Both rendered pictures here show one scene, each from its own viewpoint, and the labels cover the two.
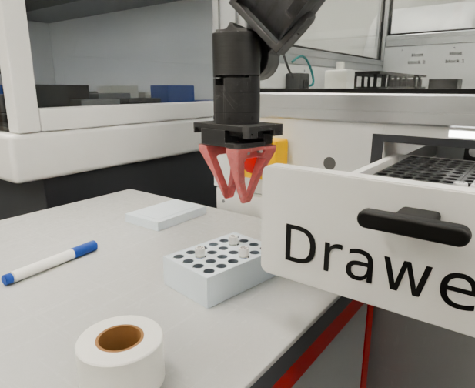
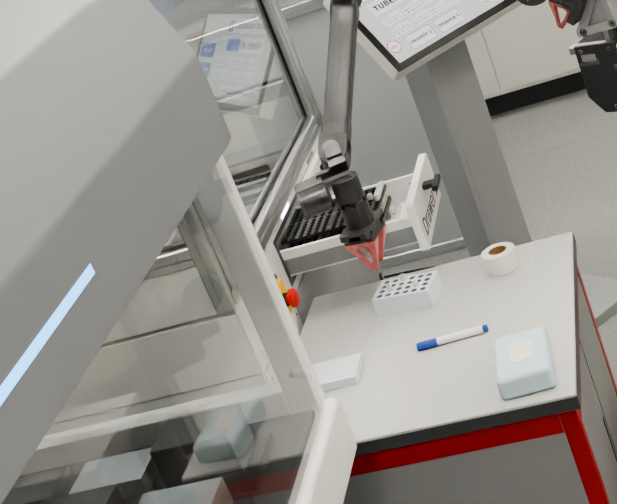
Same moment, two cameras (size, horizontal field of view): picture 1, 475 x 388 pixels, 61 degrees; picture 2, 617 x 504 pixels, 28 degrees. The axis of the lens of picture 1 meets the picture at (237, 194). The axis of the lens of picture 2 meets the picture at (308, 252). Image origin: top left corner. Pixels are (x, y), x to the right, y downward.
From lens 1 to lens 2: 2.70 m
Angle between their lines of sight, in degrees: 100
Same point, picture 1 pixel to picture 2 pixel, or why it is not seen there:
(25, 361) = (520, 283)
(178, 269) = (432, 285)
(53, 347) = (507, 286)
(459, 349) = not seen: hidden behind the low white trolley
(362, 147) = (275, 254)
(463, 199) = (421, 174)
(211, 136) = (377, 229)
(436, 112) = (273, 211)
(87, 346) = (508, 249)
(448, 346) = not seen: hidden behind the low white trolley
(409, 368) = not seen: hidden behind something
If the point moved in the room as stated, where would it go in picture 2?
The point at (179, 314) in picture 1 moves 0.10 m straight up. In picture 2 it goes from (454, 286) to (438, 244)
